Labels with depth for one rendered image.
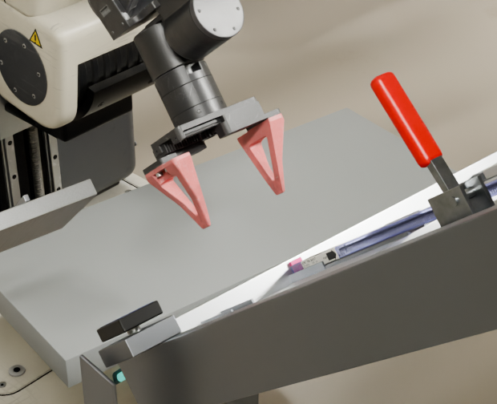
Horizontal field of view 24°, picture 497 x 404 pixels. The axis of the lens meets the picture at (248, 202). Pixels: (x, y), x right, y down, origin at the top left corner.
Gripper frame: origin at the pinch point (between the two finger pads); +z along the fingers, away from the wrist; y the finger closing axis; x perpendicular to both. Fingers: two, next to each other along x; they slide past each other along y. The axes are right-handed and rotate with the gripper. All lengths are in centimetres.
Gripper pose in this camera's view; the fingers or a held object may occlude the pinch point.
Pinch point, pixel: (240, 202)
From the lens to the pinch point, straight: 117.6
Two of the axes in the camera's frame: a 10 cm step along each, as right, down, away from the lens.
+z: 4.3, 9.0, -0.2
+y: 7.7, -3.5, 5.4
